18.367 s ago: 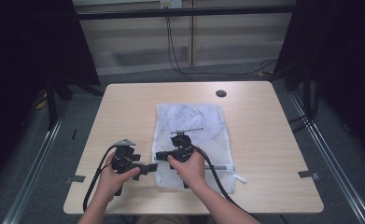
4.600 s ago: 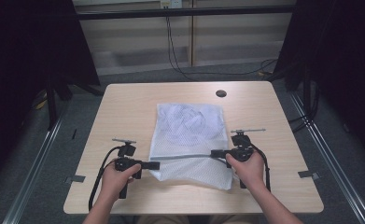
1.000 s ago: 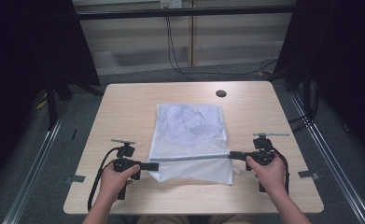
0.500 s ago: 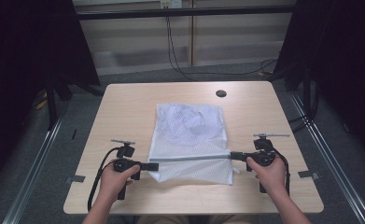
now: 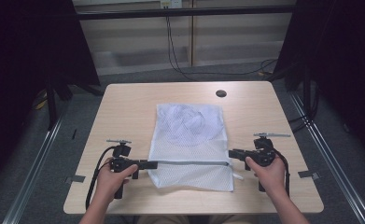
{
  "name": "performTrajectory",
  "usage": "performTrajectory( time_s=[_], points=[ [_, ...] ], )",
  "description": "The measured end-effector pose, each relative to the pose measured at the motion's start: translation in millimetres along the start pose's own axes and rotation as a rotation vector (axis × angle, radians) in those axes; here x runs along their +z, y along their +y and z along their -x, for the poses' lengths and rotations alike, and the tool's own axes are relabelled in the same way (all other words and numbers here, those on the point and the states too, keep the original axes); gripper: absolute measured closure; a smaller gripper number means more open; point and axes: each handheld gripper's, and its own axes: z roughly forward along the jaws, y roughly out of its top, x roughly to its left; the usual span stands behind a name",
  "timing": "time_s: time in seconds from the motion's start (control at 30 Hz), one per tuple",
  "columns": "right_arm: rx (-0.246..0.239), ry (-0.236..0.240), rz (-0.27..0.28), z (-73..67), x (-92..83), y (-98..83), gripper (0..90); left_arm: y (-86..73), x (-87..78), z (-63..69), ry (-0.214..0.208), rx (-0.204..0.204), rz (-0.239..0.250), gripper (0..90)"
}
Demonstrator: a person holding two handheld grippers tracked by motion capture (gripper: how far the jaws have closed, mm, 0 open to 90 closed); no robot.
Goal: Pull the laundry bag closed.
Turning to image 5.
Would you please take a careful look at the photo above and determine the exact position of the person's right hand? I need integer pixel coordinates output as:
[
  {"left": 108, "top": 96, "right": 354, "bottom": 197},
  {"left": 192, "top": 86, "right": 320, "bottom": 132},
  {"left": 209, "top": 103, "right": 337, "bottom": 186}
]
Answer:
[{"left": 245, "top": 154, "right": 288, "bottom": 196}]

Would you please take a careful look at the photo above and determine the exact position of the black hanging cable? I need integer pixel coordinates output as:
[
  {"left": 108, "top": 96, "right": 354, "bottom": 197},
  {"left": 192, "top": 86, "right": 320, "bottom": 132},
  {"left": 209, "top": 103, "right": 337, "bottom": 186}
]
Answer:
[{"left": 165, "top": 16, "right": 197, "bottom": 82}]

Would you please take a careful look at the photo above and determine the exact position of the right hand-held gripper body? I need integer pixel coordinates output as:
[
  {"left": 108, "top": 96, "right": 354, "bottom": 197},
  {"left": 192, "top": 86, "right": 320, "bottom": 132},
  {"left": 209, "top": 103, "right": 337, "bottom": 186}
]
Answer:
[{"left": 244, "top": 133, "right": 292, "bottom": 193}]

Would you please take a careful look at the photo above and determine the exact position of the silver floor rail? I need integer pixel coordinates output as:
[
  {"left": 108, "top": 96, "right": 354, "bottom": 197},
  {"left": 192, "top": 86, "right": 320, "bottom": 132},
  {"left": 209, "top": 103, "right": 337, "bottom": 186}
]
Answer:
[
  {"left": 2, "top": 106, "right": 66, "bottom": 224},
  {"left": 288, "top": 91, "right": 365, "bottom": 224}
]

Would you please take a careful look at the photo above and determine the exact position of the grey tape strip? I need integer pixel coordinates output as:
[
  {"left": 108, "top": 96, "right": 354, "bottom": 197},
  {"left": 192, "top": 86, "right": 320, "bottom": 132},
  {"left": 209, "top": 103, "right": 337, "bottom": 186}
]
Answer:
[
  {"left": 63, "top": 175, "right": 87, "bottom": 185},
  {"left": 297, "top": 170, "right": 321, "bottom": 181}
]

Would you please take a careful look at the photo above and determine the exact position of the black metal stand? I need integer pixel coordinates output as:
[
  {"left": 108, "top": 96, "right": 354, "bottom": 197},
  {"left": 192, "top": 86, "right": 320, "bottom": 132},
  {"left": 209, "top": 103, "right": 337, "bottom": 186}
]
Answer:
[{"left": 45, "top": 76, "right": 75, "bottom": 131}]

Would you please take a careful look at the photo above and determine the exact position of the person's left hand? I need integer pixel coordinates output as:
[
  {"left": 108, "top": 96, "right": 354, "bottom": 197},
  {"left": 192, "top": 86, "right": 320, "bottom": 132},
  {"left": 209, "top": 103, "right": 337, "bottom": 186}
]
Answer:
[{"left": 94, "top": 157, "right": 139, "bottom": 204}]

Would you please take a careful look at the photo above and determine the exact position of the bundle of black cables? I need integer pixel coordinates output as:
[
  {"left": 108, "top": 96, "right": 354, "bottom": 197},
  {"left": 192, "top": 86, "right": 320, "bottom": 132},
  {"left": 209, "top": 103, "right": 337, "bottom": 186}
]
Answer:
[{"left": 287, "top": 82, "right": 320, "bottom": 134}]

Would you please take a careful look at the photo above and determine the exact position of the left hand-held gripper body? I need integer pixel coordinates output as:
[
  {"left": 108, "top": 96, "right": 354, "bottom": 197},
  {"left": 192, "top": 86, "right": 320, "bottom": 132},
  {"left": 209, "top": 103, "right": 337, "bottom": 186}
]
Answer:
[{"left": 105, "top": 138, "right": 141, "bottom": 201}]

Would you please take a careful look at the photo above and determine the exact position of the yellow cable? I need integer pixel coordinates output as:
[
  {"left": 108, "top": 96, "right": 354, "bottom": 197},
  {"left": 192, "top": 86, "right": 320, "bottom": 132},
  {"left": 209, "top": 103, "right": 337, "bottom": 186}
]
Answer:
[{"left": 34, "top": 89, "right": 49, "bottom": 110}]

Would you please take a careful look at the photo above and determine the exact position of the long black floor cable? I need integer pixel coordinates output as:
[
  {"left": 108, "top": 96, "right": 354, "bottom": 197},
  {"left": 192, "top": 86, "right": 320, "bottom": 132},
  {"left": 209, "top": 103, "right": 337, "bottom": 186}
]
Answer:
[{"left": 167, "top": 16, "right": 279, "bottom": 82}]

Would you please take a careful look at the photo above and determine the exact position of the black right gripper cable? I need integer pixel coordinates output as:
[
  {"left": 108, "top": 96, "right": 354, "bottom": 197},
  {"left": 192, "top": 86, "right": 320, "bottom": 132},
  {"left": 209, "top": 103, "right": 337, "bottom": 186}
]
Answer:
[{"left": 270, "top": 148, "right": 291, "bottom": 198}]

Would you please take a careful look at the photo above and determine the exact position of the black horizontal bar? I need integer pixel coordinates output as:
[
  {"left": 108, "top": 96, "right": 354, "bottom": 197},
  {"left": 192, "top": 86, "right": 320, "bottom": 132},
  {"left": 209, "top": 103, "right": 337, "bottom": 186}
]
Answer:
[{"left": 77, "top": 5, "right": 297, "bottom": 21}]

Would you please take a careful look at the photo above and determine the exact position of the black curtain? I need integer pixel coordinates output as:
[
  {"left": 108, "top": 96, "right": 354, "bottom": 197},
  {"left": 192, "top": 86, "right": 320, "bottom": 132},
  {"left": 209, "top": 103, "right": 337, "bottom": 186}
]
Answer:
[
  {"left": 273, "top": 0, "right": 365, "bottom": 164},
  {"left": 0, "top": 0, "right": 101, "bottom": 189}
]

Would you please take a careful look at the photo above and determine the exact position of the white mesh laundry bag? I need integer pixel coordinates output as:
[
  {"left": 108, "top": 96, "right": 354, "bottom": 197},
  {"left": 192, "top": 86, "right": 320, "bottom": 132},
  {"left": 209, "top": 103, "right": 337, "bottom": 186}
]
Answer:
[{"left": 147, "top": 103, "right": 245, "bottom": 193}]

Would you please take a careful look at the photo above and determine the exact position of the white wall outlet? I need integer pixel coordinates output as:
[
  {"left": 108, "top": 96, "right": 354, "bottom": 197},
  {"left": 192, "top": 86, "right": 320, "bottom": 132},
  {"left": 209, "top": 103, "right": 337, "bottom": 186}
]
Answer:
[{"left": 160, "top": 0, "right": 184, "bottom": 9}]

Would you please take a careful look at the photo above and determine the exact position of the crumpled white garment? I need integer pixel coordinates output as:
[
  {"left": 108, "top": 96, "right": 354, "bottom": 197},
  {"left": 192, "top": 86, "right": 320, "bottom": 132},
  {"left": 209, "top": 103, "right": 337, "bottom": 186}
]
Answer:
[{"left": 161, "top": 104, "right": 224, "bottom": 147}]

